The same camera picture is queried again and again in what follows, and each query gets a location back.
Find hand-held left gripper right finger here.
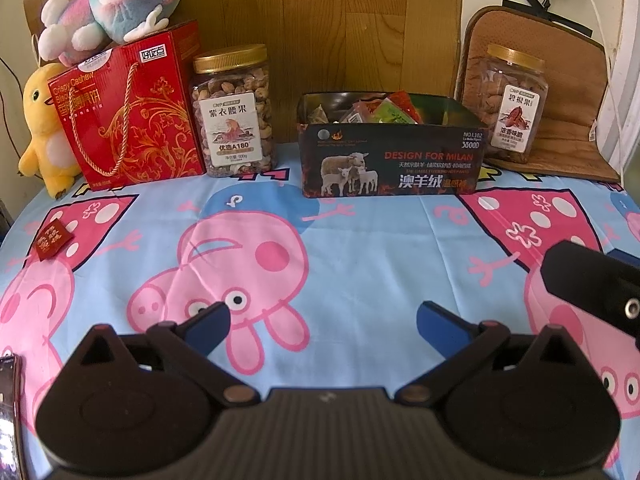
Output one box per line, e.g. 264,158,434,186
395,301,601,406

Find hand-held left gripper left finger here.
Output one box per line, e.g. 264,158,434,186
60,302,262,407

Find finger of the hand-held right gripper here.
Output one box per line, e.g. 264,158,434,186
607,249,640,276
542,240,640,351

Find black printed box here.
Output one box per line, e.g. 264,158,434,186
296,91,485,200

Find green snack packet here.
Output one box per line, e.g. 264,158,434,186
372,100,416,124

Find red snack packet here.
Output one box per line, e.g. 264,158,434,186
389,91,426,123

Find printed cartoon bedsheet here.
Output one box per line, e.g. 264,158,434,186
0,140,640,480

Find brown seat cushion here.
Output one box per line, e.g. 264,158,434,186
454,6,621,183

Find small red packet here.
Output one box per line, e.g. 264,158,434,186
34,220,71,261

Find pecan jar with gold lid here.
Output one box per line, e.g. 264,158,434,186
482,43,549,164

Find cashew jar with gold lid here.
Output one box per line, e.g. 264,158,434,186
192,44,277,179

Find red gift box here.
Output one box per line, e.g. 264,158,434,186
46,20,207,190

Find smartphone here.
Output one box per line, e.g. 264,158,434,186
0,354,26,480

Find yellow plush toy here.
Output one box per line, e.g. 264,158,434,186
19,62,83,200

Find wooden board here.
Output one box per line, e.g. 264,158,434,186
22,0,466,146

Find pink and blue plush toy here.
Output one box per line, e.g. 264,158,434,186
37,0,186,68

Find white window frame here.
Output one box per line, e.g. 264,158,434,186
597,0,640,171

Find white power cable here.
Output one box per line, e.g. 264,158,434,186
580,0,628,183

